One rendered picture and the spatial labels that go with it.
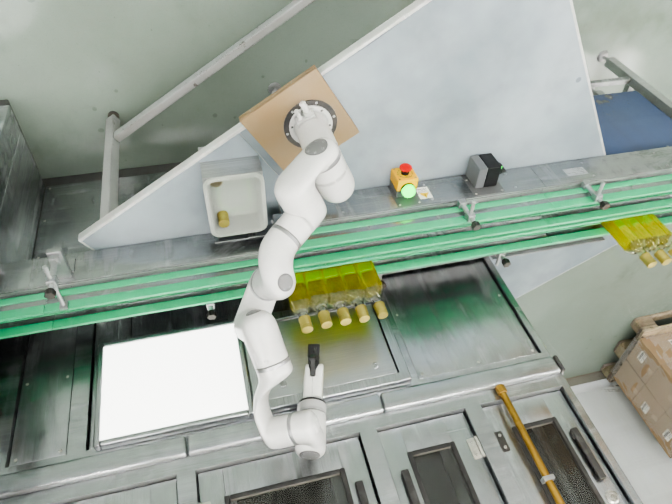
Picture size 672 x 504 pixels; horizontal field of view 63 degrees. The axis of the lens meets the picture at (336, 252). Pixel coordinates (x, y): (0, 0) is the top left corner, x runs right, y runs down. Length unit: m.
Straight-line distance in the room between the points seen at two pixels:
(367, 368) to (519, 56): 1.03
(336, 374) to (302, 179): 0.66
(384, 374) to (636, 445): 4.09
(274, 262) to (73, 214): 1.26
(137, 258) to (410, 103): 0.95
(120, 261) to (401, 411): 0.96
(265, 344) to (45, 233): 1.26
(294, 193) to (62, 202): 1.36
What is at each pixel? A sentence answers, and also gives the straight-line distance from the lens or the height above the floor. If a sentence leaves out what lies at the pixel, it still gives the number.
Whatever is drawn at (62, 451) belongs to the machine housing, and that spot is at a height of 1.29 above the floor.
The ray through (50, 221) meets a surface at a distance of 2.37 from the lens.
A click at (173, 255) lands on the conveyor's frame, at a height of 0.83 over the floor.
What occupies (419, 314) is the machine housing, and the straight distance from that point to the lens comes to 1.89.
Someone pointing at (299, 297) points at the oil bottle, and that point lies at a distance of 1.66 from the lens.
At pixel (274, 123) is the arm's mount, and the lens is 1.59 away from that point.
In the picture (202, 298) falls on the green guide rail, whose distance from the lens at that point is 1.76.
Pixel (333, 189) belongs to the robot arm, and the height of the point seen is 1.09.
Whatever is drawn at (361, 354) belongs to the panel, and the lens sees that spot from 1.72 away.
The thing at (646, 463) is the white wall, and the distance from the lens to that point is 5.54.
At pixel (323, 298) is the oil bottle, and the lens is 1.65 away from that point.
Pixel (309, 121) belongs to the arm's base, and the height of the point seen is 0.83.
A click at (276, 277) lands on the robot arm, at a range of 1.25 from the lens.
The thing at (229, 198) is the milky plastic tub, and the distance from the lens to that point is 1.72.
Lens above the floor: 2.11
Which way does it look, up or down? 43 degrees down
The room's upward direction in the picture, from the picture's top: 160 degrees clockwise
